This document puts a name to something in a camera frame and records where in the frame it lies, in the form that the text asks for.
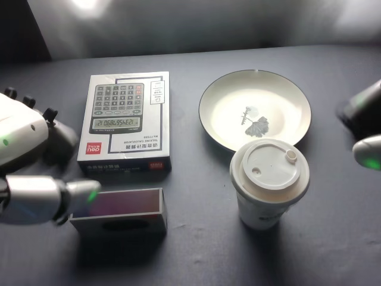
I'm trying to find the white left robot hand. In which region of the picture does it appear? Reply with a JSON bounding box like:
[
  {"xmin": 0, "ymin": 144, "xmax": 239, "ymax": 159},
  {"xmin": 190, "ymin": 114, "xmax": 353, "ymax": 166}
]
[{"xmin": 0, "ymin": 86, "xmax": 102, "ymax": 226}]

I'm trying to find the white lidded paper cup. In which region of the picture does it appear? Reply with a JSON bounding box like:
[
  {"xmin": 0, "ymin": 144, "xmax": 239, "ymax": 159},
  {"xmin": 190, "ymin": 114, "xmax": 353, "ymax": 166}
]
[{"xmin": 229, "ymin": 138, "xmax": 310, "ymax": 231}]

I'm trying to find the white plate with dark rim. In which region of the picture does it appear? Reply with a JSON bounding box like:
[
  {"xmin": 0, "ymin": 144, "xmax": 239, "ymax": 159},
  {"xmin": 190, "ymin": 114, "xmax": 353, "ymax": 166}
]
[{"xmin": 198, "ymin": 69, "xmax": 313, "ymax": 154}]

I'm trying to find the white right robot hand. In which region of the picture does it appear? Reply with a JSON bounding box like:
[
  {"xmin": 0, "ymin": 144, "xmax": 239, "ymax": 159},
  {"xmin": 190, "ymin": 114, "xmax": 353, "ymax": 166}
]
[{"xmin": 336, "ymin": 79, "xmax": 381, "ymax": 172}]

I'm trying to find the calculator box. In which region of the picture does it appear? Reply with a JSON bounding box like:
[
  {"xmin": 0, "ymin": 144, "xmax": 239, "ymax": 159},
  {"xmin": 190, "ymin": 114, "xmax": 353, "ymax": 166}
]
[{"xmin": 76, "ymin": 70, "xmax": 173, "ymax": 174}]

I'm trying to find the small grey purple box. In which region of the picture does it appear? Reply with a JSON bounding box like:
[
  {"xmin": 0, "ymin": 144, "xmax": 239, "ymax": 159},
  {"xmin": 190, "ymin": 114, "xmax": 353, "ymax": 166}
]
[{"xmin": 68, "ymin": 187, "xmax": 168, "ymax": 239}]

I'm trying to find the grey table cloth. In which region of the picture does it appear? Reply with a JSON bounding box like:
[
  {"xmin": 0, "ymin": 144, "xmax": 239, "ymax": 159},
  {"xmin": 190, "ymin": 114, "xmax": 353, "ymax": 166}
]
[{"xmin": 0, "ymin": 44, "xmax": 381, "ymax": 286}]

